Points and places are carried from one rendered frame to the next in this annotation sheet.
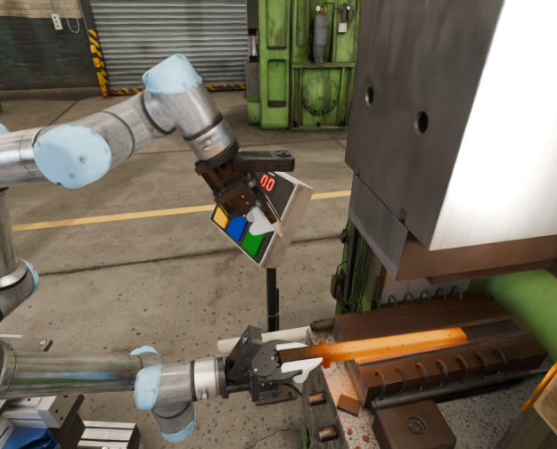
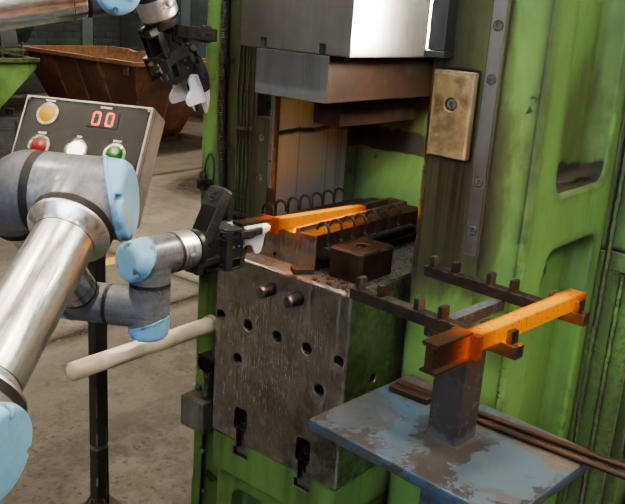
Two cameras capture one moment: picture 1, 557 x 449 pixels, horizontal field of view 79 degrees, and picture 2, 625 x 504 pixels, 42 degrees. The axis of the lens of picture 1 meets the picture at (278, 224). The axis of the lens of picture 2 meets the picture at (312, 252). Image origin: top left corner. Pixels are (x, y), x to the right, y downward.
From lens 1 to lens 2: 128 cm
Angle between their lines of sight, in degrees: 40
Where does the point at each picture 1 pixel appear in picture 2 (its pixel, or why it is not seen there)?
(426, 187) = (338, 18)
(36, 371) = not seen: hidden behind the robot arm
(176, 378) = (165, 238)
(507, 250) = (380, 84)
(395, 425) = (349, 247)
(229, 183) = (171, 50)
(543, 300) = (404, 180)
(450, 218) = (356, 33)
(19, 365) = not seen: hidden behind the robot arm
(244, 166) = (185, 31)
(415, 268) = (336, 92)
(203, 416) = not seen: outside the picture
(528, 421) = (427, 175)
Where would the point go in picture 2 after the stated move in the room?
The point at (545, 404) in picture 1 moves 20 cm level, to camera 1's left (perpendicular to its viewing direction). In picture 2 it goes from (431, 143) to (358, 148)
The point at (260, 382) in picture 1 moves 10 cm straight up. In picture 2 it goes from (233, 242) to (235, 192)
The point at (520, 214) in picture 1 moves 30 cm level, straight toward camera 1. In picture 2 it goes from (385, 36) to (398, 43)
